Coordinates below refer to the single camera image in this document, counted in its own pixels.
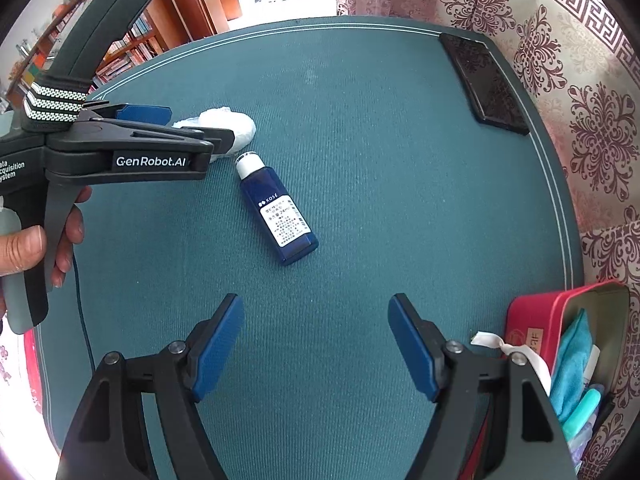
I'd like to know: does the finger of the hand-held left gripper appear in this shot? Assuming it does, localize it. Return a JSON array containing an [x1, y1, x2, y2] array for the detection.
[[55, 119, 236, 157], [80, 103, 172, 128]]

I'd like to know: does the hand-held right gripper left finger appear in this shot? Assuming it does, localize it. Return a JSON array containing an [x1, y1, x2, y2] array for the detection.
[[54, 293, 246, 480]]

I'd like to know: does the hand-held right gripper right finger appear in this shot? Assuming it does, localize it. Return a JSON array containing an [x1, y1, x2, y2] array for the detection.
[[387, 292, 581, 480]]

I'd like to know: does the white plastic wad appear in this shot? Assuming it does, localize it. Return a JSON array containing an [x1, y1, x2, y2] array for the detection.
[[172, 106, 257, 163]]

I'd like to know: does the dark blue bottle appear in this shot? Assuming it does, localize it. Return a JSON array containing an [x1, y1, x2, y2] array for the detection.
[[235, 151, 319, 267]]

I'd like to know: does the red tin box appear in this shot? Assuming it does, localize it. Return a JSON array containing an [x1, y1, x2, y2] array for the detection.
[[505, 281, 632, 480]]

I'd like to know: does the blue drawstring pouch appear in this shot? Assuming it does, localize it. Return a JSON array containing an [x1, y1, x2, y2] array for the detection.
[[470, 307, 598, 423]]

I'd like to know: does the teal plastic case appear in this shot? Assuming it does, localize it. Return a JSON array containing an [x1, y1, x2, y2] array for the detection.
[[561, 384, 607, 442]]

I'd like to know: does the teal felt desktop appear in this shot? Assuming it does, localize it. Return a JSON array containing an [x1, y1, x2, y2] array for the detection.
[[25, 15, 586, 480]]

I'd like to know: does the person's left hand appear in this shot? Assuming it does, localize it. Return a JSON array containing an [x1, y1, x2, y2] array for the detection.
[[0, 186, 96, 289]]

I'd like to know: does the wooden bookshelf with books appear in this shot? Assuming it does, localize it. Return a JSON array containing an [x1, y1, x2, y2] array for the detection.
[[5, 0, 171, 106]]

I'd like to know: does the black smartphone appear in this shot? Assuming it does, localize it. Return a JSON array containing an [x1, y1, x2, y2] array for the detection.
[[439, 32, 531, 136]]

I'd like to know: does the patterned cream curtain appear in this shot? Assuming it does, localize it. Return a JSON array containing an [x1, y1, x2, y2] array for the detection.
[[335, 0, 640, 480]]

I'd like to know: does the black cable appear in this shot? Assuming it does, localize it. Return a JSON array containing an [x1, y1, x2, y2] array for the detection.
[[72, 255, 98, 366]]

